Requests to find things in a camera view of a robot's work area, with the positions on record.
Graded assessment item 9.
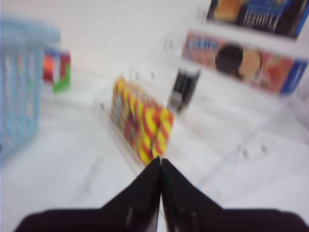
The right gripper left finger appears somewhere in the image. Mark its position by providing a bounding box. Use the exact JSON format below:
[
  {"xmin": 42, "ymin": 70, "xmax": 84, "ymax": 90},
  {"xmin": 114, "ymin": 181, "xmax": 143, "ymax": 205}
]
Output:
[{"xmin": 16, "ymin": 158, "xmax": 161, "ymax": 232}]

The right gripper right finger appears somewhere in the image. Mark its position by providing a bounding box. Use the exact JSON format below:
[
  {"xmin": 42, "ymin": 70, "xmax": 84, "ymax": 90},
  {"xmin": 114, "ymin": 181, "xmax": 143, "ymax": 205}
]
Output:
[{"xmin": 161, "ymin": 159, "xmax": 309, "ymax": 232}]

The black white tissue pack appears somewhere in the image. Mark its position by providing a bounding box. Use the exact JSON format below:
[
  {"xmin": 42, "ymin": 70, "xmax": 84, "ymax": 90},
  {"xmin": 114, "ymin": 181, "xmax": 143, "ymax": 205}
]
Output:
[{"xmin": 167, "ymin": 68, "xmax": 201, "ymax": 113}]

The light blue plastic basket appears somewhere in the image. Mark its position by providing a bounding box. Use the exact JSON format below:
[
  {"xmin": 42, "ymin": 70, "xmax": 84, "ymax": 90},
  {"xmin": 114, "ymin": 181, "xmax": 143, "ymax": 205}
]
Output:
[{"xmin": 0, "ymin": 16, "xmax": 60, "ymax": 159}]

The red yellow striped snack bag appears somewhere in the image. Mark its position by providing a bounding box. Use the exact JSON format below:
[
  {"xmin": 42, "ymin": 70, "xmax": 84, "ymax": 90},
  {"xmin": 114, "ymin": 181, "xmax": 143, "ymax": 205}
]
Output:
[{"xmin": 110, "ymin": 76, "xmax": 174, "ymax": 165}]

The right clear acrylic shelf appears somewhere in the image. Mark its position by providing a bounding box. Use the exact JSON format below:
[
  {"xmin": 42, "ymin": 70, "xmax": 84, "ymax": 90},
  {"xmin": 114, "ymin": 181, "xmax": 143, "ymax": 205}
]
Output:
[{"xmin": 95, "ymin": 0, "xmax": 309, "ymax": 184}]

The blue orange sandwich cookie box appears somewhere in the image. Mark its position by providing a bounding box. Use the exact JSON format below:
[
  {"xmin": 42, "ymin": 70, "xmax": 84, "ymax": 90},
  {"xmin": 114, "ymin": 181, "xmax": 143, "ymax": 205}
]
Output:
[{"xmin": 182, "ymin": 31, "xmax": 309, "ymax": 94}]

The multicolour puzzle cube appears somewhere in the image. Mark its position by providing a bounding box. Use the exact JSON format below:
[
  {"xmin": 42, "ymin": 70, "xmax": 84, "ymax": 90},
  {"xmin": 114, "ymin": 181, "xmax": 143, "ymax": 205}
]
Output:
[{"xmin": 43, "ymin": 46, "xmax": 71, "ymax": 93}]

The black Franzzi biscuit box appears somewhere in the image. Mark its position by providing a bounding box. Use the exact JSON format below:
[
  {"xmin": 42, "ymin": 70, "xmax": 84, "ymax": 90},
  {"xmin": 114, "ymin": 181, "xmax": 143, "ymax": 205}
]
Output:
[{"xmin": 206, "ymin": 0, "xmax": 309, "ymax": 39}]

